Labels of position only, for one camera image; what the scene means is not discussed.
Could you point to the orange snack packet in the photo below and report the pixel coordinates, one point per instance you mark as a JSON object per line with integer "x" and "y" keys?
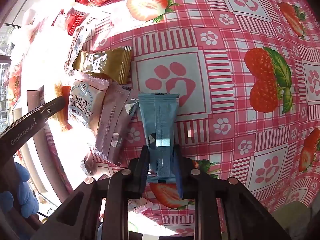
{"x": 62, "y": 110}

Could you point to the white pink snack packet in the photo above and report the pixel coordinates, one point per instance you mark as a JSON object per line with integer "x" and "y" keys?
{"x": 83, "y": 102}

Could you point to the grey cloth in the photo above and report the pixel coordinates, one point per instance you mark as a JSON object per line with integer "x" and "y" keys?
{"x": 292, "y": 220}

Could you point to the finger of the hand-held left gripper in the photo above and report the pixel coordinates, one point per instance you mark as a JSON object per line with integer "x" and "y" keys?
{"x": 53, "y": 107}

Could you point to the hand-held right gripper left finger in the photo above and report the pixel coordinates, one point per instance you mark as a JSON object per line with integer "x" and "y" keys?
{"x": 144, "y": 172}

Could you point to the brown box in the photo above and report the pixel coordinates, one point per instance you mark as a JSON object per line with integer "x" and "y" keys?
{"x": 33, "y": 100}

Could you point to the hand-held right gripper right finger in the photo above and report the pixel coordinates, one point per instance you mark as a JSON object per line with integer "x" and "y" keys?
{"x": 178, "y": 175}

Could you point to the pale pink snack packet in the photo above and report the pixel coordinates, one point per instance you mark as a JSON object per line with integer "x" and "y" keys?
{"x": 100, "y": 31}

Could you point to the strawberry checked tablecloth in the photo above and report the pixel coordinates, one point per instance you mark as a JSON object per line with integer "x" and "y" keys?
{"x": 225, "y": 85}

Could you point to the small white pink packet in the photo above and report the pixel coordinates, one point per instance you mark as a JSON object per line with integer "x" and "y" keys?
{"x": 140, "y": 204}

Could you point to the small dark snack packet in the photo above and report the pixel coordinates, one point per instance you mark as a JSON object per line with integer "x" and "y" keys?
{"x": 88, "y": 165}

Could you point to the person's left hand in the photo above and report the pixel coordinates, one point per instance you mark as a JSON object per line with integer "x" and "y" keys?
{"x": 26, "y": 192}

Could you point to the red white snack packet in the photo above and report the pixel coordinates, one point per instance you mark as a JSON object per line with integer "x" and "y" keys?
{"x": 72, "y": 20}

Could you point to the gold snack packet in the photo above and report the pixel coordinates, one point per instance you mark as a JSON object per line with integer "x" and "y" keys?
{"x": 105, "y": 63}

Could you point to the mauve snack packet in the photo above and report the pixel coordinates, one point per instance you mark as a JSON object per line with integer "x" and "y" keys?
{"x": 112, "y": 125}

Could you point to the blue snack packet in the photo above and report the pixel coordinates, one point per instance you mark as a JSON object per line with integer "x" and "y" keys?
{"x": 160, "y": 120}

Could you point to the clear strip snack packet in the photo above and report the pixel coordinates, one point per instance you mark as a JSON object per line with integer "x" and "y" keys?
{"x": 75, "y": 47}

